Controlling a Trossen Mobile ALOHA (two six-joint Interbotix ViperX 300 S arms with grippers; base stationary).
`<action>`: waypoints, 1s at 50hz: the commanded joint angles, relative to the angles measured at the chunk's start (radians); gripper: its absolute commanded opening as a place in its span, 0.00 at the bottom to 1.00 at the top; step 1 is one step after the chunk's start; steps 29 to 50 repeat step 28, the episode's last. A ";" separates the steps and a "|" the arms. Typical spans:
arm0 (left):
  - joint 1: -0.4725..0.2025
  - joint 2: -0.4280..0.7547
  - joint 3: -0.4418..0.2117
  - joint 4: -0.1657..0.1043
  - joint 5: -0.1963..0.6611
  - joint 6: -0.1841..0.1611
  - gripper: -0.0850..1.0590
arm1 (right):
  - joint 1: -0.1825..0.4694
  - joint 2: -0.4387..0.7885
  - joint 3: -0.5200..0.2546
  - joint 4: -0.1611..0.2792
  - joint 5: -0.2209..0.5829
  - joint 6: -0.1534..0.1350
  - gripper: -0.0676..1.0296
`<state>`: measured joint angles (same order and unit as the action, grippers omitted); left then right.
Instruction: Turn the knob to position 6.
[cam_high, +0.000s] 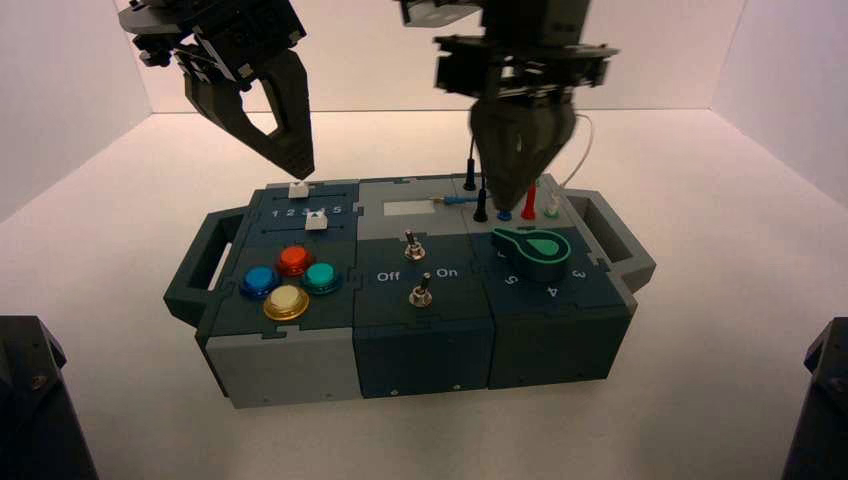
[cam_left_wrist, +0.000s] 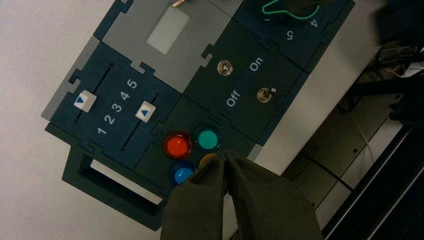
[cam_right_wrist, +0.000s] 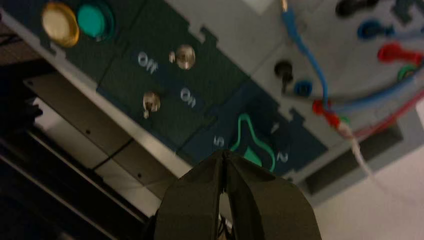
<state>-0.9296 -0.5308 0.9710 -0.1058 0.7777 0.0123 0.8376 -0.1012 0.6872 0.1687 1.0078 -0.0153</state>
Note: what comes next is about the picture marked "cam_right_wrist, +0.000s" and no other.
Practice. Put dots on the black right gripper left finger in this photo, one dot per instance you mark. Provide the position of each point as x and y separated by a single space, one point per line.
192 205

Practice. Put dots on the yellow round push button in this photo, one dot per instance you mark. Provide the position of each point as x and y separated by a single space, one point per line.
59 24

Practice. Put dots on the metal toggle switch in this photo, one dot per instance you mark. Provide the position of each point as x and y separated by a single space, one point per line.
151 102
184 57

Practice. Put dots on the green round socket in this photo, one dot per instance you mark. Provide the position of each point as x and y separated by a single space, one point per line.
406 72

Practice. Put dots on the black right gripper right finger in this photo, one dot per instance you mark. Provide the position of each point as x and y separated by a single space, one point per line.
265 205

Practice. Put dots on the blue grey control box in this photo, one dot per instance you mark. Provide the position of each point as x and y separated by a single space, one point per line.
215 43

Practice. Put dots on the teal round push button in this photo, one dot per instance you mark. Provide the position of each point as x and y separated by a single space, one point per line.
91 20

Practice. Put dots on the dark knob with green pointer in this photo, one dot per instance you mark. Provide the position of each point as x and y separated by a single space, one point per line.
256 145

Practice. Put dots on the blue round socket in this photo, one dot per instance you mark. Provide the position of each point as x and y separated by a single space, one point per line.
303 88

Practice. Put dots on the grey plate with screw holes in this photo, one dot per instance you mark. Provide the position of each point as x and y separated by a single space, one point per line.
82 122

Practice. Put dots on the dark metal frame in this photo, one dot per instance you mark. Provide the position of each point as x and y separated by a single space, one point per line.
39 205

